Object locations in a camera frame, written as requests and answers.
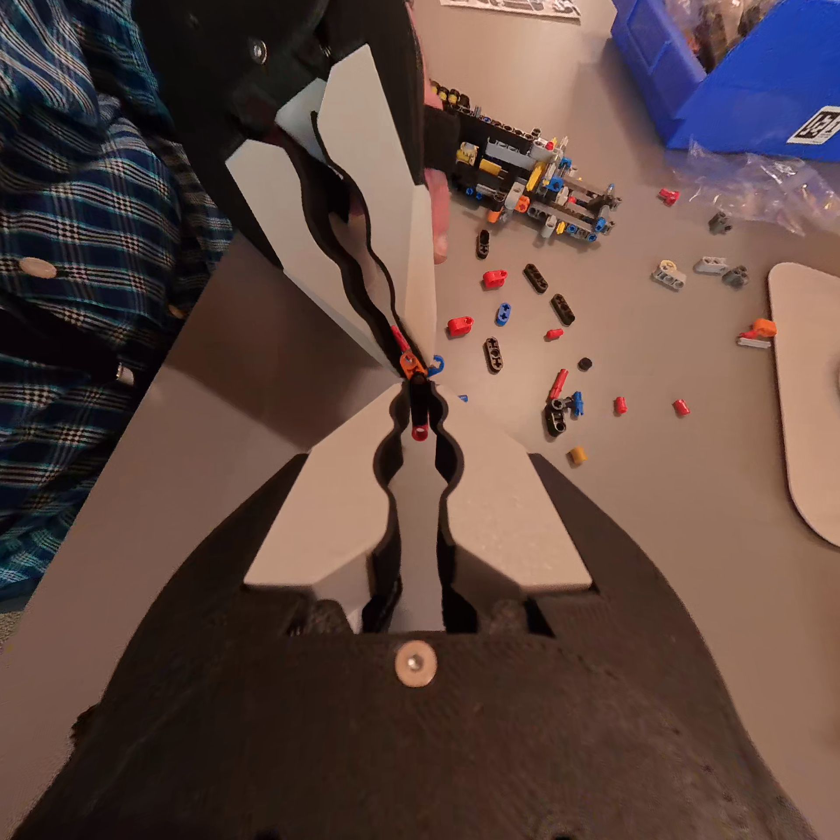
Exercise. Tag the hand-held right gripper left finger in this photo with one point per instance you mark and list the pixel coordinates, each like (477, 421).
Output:
(328, 525)

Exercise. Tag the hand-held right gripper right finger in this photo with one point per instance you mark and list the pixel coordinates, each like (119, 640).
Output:
(512, 518)

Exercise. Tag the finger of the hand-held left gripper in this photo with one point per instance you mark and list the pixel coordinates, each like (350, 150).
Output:
(387, 164)
(275, 197)

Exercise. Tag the small lego subassembly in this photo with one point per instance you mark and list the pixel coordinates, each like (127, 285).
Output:
(420, 400)

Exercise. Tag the tan lego bush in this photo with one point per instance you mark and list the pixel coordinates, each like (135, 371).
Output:
(577, 455)

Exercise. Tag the black lego connector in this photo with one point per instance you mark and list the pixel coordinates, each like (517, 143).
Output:
(556, 415)

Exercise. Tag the short black lego beam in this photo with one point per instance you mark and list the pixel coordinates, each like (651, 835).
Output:
(484, 244)

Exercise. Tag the lego chassis assembly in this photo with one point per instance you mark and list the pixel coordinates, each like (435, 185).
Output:
(525, 177)

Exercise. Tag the red lego axle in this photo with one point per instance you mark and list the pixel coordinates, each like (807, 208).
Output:
(559, 383)

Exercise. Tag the red lego connector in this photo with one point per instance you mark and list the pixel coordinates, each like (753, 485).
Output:
(494, 278)
(668, 195)
(460, 325)

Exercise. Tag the black cross-hole lego beam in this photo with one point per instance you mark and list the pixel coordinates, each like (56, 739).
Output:
(493, 354)

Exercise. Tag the blue lego beam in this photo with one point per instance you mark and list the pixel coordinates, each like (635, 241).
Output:
(503, 313)

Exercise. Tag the orange and white lego piece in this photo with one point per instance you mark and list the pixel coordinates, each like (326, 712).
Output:
(758, 333)

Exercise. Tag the light grey lego connector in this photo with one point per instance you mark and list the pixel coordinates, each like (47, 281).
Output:
(710, 264)

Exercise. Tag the dark grey lego connector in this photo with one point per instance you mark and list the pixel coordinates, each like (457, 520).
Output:
(720, 222)
(736, 275)

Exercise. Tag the person's left hand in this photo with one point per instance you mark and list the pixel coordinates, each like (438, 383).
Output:
(438, 216)

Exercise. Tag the sticker sheet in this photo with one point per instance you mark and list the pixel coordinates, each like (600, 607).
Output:
(512, 8)

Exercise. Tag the grey beam with tan gear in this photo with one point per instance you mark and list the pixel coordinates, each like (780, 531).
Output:
(669, 272)

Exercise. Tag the white book stand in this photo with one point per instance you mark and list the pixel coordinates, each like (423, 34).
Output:
(807, 426)

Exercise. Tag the blue plastic bin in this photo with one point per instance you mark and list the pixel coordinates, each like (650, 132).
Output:
(741, 98)

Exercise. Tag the empty clear plastic bag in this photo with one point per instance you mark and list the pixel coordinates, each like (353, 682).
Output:
(754, 184)

